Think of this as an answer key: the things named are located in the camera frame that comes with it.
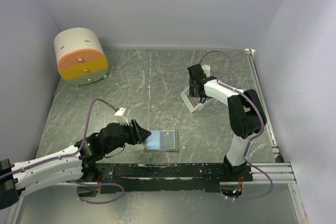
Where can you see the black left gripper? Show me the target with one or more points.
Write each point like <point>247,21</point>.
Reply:
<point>141,134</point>

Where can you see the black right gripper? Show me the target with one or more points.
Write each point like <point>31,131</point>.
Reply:
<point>192,93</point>

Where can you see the blue silver card holder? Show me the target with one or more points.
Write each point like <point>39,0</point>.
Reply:
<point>154,142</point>

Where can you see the white card tray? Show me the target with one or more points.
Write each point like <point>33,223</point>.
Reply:
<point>194,104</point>

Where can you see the black credit card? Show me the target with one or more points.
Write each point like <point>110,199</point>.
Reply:
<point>168,140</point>

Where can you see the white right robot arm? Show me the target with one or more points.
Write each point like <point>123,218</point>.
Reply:
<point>246,115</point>

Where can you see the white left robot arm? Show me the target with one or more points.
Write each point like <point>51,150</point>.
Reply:
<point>77,162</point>

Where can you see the round drawer cabinet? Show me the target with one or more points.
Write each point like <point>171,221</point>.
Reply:
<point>79,55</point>

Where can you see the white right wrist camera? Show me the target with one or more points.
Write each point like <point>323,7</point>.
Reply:
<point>207,70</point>

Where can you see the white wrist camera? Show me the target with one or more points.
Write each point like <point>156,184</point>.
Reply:
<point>121,116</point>
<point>207,70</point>

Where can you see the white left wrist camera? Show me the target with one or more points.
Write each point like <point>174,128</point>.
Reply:
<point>121,116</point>

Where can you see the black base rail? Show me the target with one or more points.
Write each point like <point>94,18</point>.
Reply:
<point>168,177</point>

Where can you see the aluminium frame rail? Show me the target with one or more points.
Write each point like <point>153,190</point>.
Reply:
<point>280,172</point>

